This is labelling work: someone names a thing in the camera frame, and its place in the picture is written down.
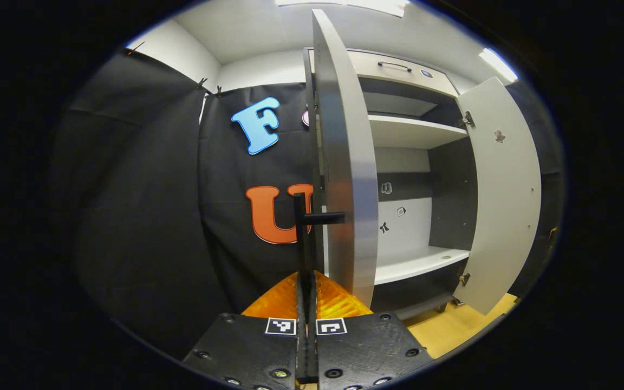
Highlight beige cabinet door grey stickers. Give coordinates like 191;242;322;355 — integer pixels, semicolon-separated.
453;76;543;316

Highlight white cabinet shelf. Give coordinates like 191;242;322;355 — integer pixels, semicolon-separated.
369;115;470;150
374;246;471;285

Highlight beige cabinet drawer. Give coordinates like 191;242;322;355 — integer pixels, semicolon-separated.
308;48;460;98

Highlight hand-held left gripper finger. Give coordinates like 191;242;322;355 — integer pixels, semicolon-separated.
182;270;308;390
308;270;433;390

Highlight grey double-door shoe cabinet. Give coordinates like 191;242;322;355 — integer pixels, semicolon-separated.
302;46;479;321

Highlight black door handle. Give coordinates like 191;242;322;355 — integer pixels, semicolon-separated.
292;191;346;282

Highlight narrow ceiling light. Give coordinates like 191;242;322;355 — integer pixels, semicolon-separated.
480;48;518;82

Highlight beige cabinet door checkered sticker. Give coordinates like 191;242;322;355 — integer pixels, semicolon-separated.
310;8;381;309

